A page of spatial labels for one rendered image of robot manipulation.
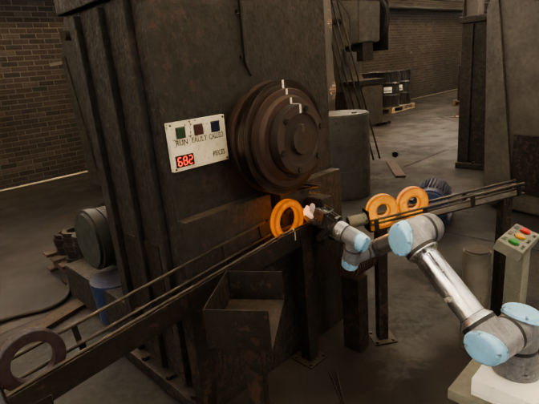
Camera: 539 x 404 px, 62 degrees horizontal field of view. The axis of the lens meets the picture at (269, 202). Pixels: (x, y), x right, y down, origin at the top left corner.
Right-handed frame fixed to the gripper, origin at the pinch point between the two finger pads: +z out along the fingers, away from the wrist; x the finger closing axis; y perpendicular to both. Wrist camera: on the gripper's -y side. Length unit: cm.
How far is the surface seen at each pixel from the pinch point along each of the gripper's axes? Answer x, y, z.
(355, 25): -648, -8, 438
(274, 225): 21.4, 1.2, -2.7
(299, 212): 5.8, 2.6, -2.7
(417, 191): -45, 13, -31
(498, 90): -260, 26, 17
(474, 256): -46, -5, -65
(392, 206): -34.5, 5.2, -25.8
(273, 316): 55, -4, -38
